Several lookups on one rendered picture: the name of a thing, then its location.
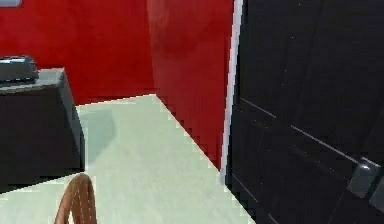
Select grey toaster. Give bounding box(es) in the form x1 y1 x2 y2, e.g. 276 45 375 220
0 55 40 85

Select dark grey door handle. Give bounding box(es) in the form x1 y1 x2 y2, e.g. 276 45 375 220
347 157 384 214

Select black room door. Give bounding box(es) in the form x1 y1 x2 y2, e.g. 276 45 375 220
219 0 384 224

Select black kitchen counter cabinet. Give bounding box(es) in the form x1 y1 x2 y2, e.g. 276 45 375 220
0 67 86 195

